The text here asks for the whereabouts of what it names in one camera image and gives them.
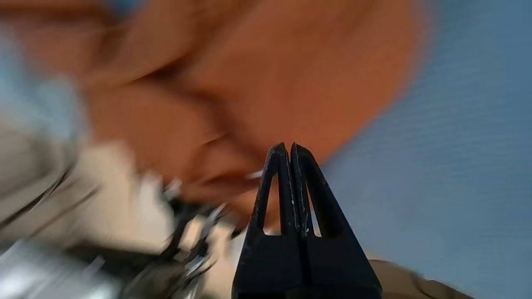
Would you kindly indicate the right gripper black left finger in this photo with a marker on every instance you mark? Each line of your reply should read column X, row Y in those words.
column 270, row 265

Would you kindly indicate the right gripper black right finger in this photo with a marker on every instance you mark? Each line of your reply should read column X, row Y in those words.
column 336, row 265

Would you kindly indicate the rust brown shorts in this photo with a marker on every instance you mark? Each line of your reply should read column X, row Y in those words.
column 291, row 83

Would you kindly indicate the blue bed cover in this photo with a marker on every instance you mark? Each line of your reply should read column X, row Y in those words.
column 457, row 166

